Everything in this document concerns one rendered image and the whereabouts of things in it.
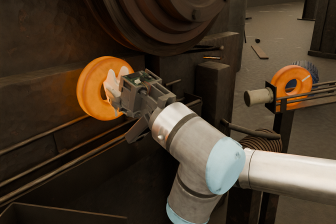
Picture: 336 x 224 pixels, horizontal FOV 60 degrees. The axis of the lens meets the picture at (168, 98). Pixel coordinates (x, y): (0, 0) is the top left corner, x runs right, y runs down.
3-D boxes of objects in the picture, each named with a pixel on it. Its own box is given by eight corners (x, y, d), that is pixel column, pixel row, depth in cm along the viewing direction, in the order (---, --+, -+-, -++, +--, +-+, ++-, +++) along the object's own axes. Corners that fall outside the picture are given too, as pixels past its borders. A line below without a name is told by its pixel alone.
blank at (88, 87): (69, 65, 64) (76, 67, 62) (125, 49, 74) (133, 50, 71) (82, 127, 70) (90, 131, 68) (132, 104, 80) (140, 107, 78)
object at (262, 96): (243, 103, 111) (243, 88, 108) (265, 99, 112) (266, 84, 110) (250, 109, 105) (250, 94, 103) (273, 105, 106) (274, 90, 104)
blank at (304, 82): (280, 111, 113) (285, 114, 110) (262, 82, 107) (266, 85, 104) (313, 86, 112) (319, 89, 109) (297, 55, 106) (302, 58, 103)
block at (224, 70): (191, 124, 111) (193, 63, 102) (204, 118, 116) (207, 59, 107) (214, 134, 104) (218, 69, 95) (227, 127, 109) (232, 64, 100)
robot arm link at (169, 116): (192, 141, 61) (159, 160, 55) (176, 128, 64) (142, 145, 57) (203, 107, 56) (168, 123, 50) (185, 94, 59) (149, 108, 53)
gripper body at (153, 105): (145, 66, 64) (184, 93, 58) (140, 98, 69) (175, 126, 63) (117, 74, 59) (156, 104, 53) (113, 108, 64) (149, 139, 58)
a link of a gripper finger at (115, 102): (117, 83, 67) (141, 102, 63) (117, 90, 68) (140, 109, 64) (100, 88, 64) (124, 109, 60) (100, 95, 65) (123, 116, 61)
